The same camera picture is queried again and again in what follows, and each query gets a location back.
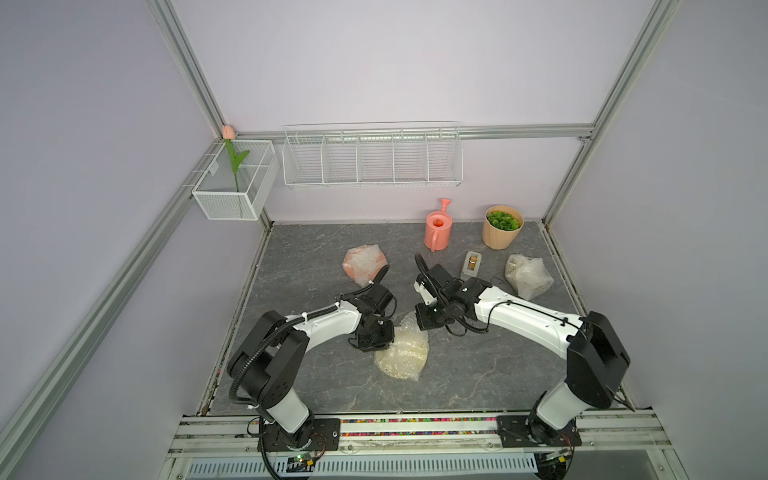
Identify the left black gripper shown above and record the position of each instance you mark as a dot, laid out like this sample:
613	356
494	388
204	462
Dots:
384	343

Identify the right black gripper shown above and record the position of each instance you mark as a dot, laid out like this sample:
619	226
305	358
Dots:
423	323

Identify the bubble wrap sheet pile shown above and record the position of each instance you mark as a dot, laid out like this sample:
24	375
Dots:
403	354

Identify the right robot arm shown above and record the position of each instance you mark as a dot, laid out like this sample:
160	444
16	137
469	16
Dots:
595	359

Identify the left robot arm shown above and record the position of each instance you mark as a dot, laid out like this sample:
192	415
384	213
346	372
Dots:
264	368

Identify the pink watering can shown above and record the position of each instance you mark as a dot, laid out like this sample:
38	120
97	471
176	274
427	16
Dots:
438	228

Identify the potted green plant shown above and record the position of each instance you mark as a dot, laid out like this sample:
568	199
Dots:
502	225

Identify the pink artificial tulip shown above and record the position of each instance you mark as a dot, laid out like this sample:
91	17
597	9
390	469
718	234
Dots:
236	157

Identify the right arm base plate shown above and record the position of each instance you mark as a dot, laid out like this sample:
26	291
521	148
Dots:
525	431

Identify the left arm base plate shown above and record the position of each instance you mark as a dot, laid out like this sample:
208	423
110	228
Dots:
315	434

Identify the long white wire basket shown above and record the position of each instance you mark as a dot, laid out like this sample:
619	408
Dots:
426	153

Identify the small white wire basket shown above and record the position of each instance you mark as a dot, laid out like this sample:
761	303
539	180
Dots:
215	191

